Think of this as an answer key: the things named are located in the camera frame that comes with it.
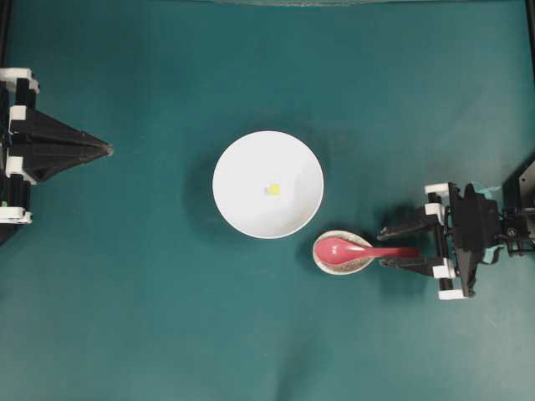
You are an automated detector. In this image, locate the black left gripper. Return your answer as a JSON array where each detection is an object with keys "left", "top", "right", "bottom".
[{"left": 1, "top": 68, "right": 113, "bottom": 225}]

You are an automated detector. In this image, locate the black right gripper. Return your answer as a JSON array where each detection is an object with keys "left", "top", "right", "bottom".
[{"left": 377, "top": 183, "right": 501, "bottom": 300}]

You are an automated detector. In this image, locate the pink ceramic spoon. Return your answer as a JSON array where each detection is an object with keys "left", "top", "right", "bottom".
[{"left": 313, "top": 237, "right": 420, "bottom": 266}]

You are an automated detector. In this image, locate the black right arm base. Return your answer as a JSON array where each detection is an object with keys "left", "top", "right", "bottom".
[{"left": 502, "top": 155, "right": 534, "bottom": 216}]

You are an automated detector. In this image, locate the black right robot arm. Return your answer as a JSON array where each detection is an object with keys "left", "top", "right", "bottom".
[{"left": 377, "top": 182, "right": 534, "bottom": 301}]

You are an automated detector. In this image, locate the speckled spoon rest dish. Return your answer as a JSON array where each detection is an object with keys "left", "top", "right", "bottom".
[{"left": 312, "top": 231, "right": 374, "bottom": 276}]

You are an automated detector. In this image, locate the yellow hexagonal prism block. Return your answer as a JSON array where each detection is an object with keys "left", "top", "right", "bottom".
[{"left": 267, "top": 184, "right": 281, "bottom": 196}]

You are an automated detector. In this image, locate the white ceramic bowl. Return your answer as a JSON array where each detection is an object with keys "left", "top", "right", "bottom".
[{"left": 212, "top": 130, "right": 324, "bottom": 240}]

